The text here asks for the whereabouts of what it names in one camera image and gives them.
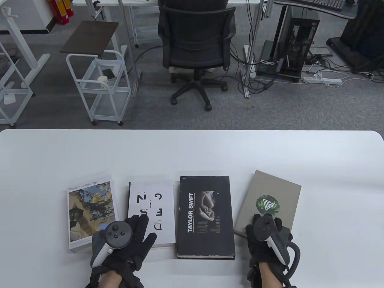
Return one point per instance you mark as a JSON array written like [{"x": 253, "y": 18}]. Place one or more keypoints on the person's right hand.
[{"x": 261, "y": 250}]

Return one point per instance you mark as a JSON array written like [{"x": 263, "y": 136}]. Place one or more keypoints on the person's left hand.
[{"x": 136, "y": 240}]

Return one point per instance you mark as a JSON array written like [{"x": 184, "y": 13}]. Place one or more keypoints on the person's left thumb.
[{"x": 150, "y": 239}]

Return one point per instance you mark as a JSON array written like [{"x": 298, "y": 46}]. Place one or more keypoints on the person's right thumb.
[{"x": 250, "y": 232}]

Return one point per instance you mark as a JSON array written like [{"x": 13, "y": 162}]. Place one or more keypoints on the person's right forearm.
[{"x": 270, "y": 276}]

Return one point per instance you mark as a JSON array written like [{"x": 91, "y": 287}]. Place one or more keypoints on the person's left forearm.
[{"x": 109, "y": 279}]

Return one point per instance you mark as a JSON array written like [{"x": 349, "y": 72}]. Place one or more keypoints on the grey controller on right glove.
[{"x": 265, "y": 228}]

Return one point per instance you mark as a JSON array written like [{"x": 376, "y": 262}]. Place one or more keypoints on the grey controller on glove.
[
  {"x": 265, "y": 228},
  {"x": 117, "y": 234}
]

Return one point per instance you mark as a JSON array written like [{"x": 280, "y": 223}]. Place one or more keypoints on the white book with black letters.
[{"x": 156, "y": 207}]

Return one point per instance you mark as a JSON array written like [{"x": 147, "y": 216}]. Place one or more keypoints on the grey controller on left glove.
[{"x": 117, "y": 234}]

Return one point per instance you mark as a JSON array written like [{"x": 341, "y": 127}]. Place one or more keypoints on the black hardcover book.
[{"x": 207, "y": 228}]

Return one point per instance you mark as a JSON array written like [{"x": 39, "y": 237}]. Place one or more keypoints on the grey book with green circle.
[{"x": 270, "y": 192}]

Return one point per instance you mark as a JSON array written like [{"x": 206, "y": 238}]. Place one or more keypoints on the flower photo cover book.
[{"x": 87, "y": 207}]

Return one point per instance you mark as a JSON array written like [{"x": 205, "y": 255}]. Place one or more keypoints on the small white cup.
[{"x": 102, "y": 79}]

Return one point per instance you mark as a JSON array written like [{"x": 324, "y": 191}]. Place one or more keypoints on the black flat device on trolley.
[{"x": 108, "y": 73}]

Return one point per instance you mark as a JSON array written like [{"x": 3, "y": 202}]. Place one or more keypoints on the black computer tower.
[{"x": 301, "y": 48}]

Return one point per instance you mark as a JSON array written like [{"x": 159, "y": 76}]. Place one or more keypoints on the white metal rack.
[{"x": 12, "y": 96}]

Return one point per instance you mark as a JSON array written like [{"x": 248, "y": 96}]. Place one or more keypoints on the black mesh office chair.
[{"x": 196, "y": 39}]

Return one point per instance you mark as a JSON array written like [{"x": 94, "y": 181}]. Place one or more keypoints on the white desk with metal legs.
[{"x": 129, "y": 39}]

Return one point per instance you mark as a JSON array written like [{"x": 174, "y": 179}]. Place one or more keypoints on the dark brown board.
[{"x": 90, "y": 37}]

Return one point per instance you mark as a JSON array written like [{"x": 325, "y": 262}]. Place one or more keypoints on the white drawer trolley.
[{"x": 147, "y": 27}]

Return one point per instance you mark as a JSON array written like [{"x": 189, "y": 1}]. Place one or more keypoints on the black equipment stand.
[{"x": 360, "y": 33}]

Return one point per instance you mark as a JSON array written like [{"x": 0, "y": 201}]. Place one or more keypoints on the dark desk with keyboard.
[{"x": 327, "y": 5}]

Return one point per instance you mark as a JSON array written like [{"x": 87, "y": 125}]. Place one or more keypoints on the red fire extinguisher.
[
  {"x": 69, "y": 7},
  {"x": 58, "y": 12}
]

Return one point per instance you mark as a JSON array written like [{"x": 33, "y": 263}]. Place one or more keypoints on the white desk frame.
[{"x": 21, "y": 45}]

